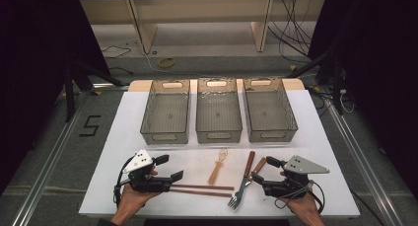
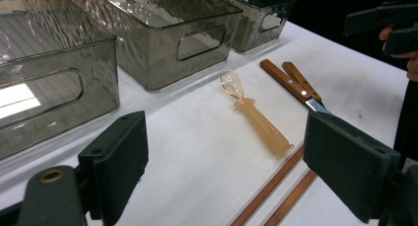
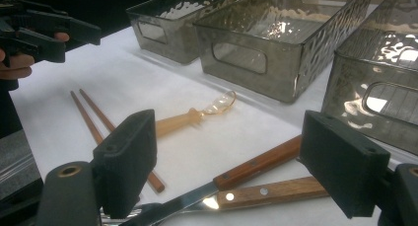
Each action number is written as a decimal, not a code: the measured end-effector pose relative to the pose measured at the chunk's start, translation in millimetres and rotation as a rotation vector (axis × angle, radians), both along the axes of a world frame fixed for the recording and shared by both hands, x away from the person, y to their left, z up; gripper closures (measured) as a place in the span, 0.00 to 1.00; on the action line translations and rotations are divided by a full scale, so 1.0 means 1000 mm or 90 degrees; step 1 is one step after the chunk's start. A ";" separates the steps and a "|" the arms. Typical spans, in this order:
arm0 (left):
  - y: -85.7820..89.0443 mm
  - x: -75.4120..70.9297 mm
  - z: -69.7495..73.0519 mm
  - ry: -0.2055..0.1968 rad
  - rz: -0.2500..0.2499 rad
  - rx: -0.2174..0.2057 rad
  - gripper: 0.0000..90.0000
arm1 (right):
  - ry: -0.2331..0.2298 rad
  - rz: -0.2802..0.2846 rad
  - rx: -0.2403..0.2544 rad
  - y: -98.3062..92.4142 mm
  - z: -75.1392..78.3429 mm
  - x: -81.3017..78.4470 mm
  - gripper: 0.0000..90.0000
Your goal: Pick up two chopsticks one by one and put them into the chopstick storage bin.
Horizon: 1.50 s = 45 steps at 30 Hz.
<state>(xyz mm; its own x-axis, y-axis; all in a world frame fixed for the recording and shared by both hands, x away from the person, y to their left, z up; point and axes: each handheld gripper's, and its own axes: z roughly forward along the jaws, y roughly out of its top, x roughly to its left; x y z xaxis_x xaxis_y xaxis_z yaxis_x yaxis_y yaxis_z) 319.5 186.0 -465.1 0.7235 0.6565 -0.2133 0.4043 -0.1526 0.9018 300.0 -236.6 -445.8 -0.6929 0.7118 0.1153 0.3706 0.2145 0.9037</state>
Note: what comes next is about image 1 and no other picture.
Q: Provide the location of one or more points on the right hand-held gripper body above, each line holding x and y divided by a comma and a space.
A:
302, 165

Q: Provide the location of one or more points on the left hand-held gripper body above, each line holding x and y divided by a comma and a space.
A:
139, 162

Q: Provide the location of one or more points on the brown wooden chopstick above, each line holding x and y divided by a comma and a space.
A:
203, 187
203, 193

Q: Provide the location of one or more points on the smoky transparent plastic bin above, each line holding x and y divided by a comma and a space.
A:
218, 115
167, 114
269, 112

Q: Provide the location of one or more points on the person's left hand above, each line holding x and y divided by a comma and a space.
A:
131, 199

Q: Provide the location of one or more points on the person's right hand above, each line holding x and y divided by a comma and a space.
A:
305, 208

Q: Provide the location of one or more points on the white table cover sheet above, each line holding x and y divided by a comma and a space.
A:
125, 137

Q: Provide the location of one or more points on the black metal stand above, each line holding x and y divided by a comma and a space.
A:
336, 88

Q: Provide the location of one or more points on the black tripod stand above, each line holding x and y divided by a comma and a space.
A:
69, 97

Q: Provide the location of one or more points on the yellow tape roll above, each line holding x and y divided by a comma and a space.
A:
166, 62

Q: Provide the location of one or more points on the black curtain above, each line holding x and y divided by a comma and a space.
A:
33, 71
384, 71

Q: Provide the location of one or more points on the light wooden desk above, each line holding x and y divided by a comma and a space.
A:
197, 9

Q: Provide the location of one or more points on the aluminium floor rail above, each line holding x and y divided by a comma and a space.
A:
361, 163
49, 166

